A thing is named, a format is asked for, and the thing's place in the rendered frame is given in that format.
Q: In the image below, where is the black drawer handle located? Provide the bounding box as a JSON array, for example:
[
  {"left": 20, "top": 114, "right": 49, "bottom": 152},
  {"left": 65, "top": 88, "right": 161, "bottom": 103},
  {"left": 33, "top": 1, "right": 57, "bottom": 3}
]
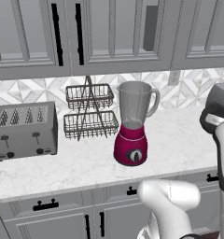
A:
[
  {"left": 126, "top": 185, "right": 139, "bottom": 197},
  {"left": 32, "top": 199, "right": 60, "bottom": 212},
  {"left": 205, "top": 173, "right": 220, "bottom": 183}
]

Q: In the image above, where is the grey wall cupboard door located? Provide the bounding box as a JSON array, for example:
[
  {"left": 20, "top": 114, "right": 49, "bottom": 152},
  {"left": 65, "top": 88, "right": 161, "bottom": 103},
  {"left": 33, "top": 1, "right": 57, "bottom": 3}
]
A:
[
  {"left": 171, "top": 0, "right": 224, "bottom": 71},
  {"left": 0, "top": 0, "right": 72, "bottom": 81},
  {"left": 68, "top": 0, "right": 175, "bottom": 77}
]

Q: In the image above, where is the white wall socket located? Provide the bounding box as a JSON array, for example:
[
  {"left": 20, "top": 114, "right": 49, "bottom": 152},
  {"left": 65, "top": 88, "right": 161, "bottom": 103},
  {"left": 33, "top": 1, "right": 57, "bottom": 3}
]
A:
[{"left": 167, "top": 69, "right": 181, "bottom": 87}]

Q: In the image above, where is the grey base cupboard door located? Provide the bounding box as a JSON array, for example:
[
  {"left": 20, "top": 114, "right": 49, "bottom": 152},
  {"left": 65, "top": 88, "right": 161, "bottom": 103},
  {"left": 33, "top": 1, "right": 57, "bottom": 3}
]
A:
[
  {"left": 3, "top": 206, "right": 96, "bottom": 239},
  {"left": 94, "top": 199, "right": 153, "bottom": 239}
]

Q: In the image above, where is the silver four-slot toaster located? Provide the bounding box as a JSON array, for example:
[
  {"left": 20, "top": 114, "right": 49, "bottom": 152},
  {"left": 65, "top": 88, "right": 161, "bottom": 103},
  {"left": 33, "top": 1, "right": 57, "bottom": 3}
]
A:
[{"left": 0, "top": 101, "right": 59, "bottom": 162}]

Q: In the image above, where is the magenta blender with clear jug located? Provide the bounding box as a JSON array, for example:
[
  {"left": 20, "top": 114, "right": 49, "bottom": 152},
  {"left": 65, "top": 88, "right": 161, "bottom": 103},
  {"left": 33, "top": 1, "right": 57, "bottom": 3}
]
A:
[{"left": 113, "top": 80, "right": 161, "bottom": 167}]

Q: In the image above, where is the black base cupboard handle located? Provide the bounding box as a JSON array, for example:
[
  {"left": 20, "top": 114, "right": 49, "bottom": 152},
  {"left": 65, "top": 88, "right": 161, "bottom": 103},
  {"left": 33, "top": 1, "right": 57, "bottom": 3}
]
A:
[
  {"left": 84, "top": 213, "right": 91, "bottom": 239},
  {"left": 98, "top": 211, "right": 106, "bottom": 238}
]

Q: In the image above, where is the grey drawer front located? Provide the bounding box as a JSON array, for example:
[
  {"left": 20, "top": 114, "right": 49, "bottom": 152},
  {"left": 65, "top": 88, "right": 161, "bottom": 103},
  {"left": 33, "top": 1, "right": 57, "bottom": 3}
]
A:
[
  {"left": 102, "top": 179, "right": 144, "bottom": 207},
  {"left": 178, "top": 169, "right": 223, "bottom": 202},
  {"left": 0, "top": 190, "right": 95, "bottom": 220}
]

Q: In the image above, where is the two-tier wire basket stand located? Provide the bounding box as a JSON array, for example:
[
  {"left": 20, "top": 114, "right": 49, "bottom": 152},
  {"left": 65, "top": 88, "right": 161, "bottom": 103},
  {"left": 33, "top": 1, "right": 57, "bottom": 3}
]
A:
[{"left": 63, "top": 75, "right": 120, "bottom": 142}]

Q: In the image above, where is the black wall cupboard handle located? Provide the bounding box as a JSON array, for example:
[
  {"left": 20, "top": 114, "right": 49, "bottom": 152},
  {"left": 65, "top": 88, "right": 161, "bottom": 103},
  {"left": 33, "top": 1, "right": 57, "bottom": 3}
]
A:
[
  {"left": 50, "top": 3, "right": 64, "bottom": 67},
  {"left": 74, "top": 3, "right": 86, "bottom": 66}
]

